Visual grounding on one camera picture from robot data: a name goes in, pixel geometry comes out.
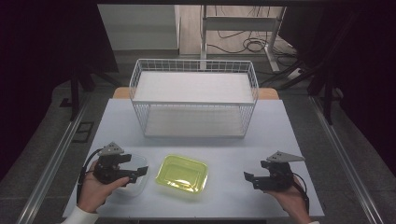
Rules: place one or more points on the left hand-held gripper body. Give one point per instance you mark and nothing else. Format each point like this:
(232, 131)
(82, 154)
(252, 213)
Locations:
(107, 169)

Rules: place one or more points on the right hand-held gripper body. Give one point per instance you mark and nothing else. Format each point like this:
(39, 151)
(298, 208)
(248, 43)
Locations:
(278, 175)

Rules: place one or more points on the white plastic container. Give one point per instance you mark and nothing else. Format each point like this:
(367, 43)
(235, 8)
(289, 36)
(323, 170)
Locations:
(137, 183)

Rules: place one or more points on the green plastic container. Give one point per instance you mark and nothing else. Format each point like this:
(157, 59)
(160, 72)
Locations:
(182, 173)

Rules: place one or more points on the person's right hand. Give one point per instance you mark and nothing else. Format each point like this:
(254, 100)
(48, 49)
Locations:
(291, 197)

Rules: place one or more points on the person's left hand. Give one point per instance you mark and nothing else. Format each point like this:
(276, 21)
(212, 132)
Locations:
(93, 191)

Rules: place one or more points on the wooden table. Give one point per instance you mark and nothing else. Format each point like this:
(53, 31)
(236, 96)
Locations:
(120, 92)

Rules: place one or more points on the black metal stand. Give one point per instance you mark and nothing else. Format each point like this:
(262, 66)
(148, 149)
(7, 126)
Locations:
(74, 93)
(327, 93)

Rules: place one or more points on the white power strip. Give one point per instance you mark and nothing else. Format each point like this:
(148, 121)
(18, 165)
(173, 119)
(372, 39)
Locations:
(295, 74)

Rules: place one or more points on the white cabinet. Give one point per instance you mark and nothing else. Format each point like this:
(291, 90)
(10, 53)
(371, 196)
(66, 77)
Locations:
(140, 26)

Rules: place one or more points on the metal floor rail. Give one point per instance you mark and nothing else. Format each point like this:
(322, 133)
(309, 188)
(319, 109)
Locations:
(345, 161)
(53, 161)

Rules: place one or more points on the white metal desk frame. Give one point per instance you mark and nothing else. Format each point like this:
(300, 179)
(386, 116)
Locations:
(239, 23)

